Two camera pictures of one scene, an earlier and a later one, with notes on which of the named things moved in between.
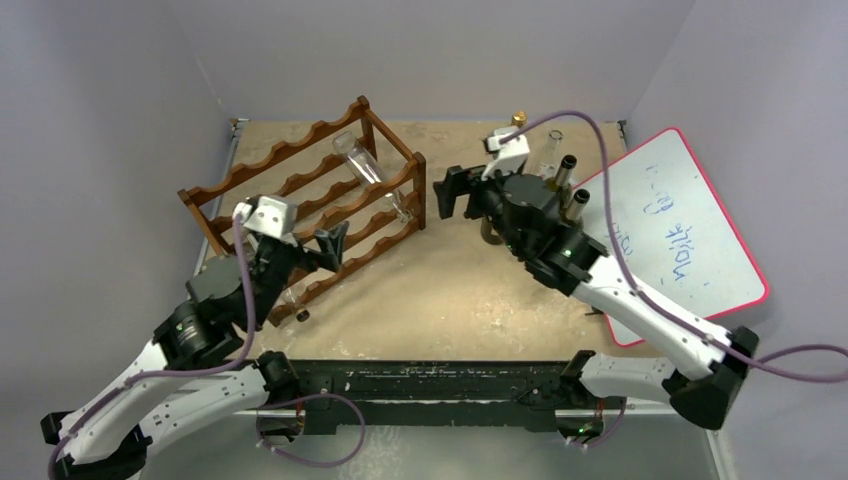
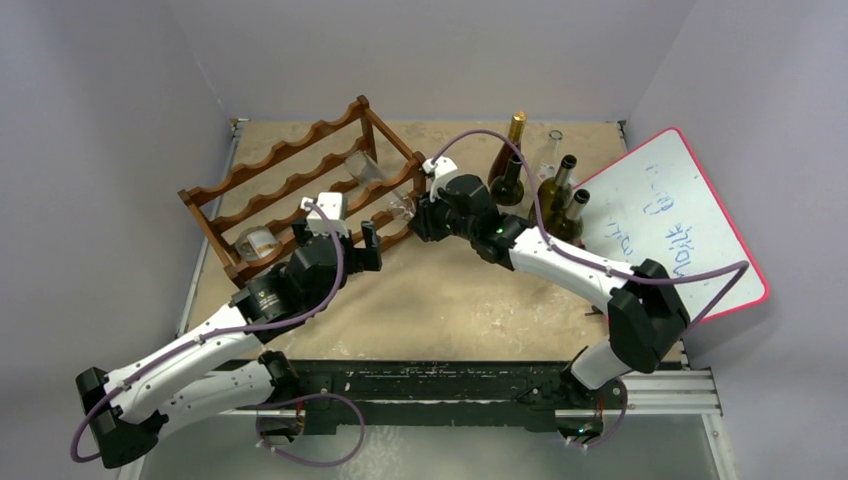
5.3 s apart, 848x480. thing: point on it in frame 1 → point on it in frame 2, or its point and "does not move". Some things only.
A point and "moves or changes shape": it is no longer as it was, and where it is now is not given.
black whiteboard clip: x=595 y=312 does not move
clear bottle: x=366 y=168 moves or changes shape
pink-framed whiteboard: x=683 y=239 does not move
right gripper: x=472 y=196 → x=424 y=220
